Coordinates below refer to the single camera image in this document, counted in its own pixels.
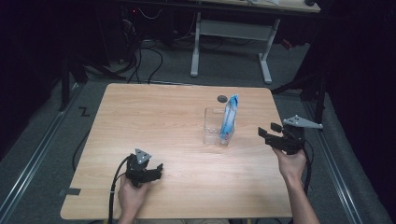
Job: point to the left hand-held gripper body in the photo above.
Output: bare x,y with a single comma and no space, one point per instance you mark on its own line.
137,171

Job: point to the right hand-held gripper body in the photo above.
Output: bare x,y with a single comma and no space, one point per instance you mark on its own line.
294,140

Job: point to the blue white toothpaste tube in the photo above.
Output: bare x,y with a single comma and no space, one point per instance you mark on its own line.
229,118

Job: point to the clear plastic box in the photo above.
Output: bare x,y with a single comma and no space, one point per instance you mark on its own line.
213,127

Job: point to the person's right hand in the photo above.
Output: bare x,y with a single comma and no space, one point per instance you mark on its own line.
292,166

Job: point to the person's left hand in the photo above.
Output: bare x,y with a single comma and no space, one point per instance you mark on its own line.
130,199

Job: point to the black metal stand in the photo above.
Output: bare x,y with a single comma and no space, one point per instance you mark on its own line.
319,99
65,84

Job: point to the grey tape piece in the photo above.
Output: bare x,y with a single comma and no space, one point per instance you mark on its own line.
71,191

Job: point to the small red object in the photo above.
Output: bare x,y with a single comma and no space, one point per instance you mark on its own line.
287,44

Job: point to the white-legged wooden desk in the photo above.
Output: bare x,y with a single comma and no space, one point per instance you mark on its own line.
236,29

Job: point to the metal floor rail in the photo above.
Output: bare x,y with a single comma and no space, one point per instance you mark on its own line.
334,165
34,152

